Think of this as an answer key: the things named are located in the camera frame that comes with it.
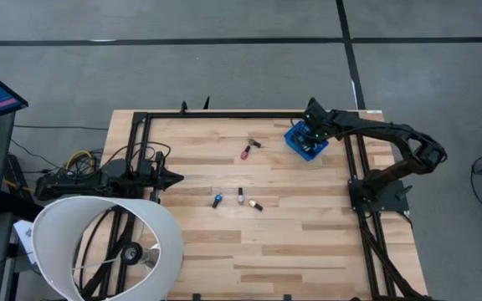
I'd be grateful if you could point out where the black aluminium table frame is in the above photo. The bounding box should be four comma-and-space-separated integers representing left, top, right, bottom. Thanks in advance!
75, 110, 434, 301

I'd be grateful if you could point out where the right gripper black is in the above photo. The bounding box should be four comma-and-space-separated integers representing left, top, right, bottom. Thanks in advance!
300, 98, 341, 154

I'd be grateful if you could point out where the black lamp socket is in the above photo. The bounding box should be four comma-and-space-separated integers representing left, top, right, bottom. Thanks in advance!
120, 242, 159, 268

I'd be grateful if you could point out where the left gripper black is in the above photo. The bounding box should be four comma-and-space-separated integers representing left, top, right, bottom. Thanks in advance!
136, 150, 185, 190

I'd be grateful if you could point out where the white lamp shade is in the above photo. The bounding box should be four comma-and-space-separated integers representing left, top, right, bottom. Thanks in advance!
31, 196, 185, 301

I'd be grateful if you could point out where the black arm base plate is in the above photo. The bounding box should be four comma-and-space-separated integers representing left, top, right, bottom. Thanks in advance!
347, 177, 413, 213

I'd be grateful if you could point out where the white paper sheet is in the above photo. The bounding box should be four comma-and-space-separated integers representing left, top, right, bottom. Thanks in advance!
13, 220, 37, 264

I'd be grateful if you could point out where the blue plastic basket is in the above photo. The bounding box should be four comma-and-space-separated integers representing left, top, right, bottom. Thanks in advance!
284, 120, 331, 162

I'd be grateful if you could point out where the yellow cable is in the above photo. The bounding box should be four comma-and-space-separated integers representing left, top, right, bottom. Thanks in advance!
65, 150, 96, 173

